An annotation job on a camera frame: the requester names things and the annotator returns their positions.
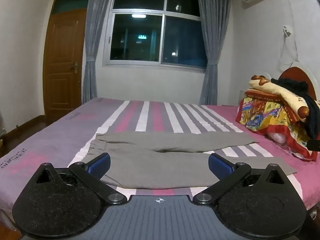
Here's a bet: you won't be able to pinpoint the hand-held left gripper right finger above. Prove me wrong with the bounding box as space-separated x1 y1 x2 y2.
192 152 284 205

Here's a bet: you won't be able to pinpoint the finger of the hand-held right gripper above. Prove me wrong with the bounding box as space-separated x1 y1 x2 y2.
307 139 320 152

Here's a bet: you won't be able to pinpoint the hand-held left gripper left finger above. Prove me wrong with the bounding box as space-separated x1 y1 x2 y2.
36 152 128 205

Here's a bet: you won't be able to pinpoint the grey pants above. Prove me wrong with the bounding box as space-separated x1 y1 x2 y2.
82 132 298 189

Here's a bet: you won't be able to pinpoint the bed with striped sheet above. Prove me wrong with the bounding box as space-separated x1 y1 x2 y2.
0 97 320 228

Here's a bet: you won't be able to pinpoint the colourful printed quilt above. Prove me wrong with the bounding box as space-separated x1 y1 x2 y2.
236 89 320 162

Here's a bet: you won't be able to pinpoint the black garment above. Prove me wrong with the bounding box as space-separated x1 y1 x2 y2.
271 77 320 140

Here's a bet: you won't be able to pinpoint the yellow printed blanket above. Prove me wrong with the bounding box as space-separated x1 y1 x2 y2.
247 74 320 123

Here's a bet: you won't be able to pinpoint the red wooden headboard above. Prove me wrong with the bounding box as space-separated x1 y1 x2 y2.
260 65 320 101

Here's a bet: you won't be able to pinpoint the brown wooden door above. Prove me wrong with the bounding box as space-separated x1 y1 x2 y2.
42 7 87 125

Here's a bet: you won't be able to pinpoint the grey curtain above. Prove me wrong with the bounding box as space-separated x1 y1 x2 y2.
81 0 115 104
195 0 233 105

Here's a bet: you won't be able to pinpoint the sliding glass window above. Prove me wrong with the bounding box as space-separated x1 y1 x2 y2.
102 0 208 73

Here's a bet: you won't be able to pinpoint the transom window above door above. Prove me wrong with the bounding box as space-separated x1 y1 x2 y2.
52 0 89 13

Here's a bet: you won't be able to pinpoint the white power cable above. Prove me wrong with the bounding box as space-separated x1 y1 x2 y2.
278 35 300 68

